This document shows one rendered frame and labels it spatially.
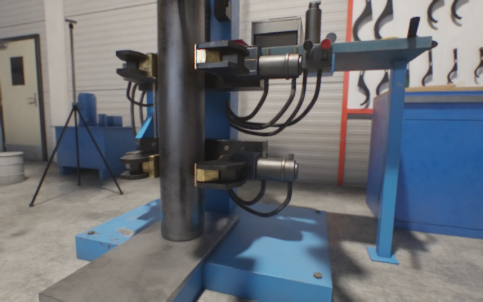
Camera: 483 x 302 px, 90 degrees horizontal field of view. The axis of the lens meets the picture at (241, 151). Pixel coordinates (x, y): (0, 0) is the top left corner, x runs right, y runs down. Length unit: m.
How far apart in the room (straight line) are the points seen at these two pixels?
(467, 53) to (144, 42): 3.78
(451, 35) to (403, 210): 1.97
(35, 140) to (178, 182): 4.59
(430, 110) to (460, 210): 0.66
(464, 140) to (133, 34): 3.88
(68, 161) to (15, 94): 2.43
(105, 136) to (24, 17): 3.13
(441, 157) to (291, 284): 1.33
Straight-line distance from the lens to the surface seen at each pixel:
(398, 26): 3.25
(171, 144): 1.12
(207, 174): 1.02
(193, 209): 1.19
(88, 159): 3.55
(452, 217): 2.10
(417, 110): 1.93
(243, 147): 1.26
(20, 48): 5.88
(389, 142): 1.43
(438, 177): 2.01
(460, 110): 2.02
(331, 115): 3.03
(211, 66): 0.99
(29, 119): 5.65
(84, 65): 4.73
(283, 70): 1.13
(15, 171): 3.65
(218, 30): 1.64
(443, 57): 3.28
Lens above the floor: 0.69
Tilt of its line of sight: 6 degrees down
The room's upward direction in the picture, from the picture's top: 1 degrees clockwise
